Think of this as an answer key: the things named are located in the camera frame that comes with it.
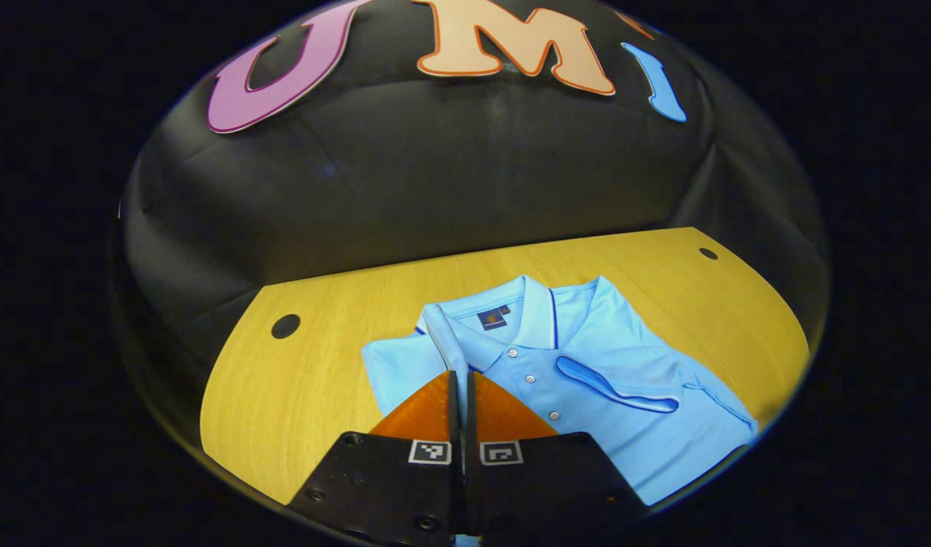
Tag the light blue polo T-shirt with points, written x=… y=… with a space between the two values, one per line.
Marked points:
x=610 y=448

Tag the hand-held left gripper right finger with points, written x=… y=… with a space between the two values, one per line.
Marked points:
x=541 y=486

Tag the black backdrop cloth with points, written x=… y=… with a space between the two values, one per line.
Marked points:
x=450 y=182

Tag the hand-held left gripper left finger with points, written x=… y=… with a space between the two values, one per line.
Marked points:
x=389 y=486

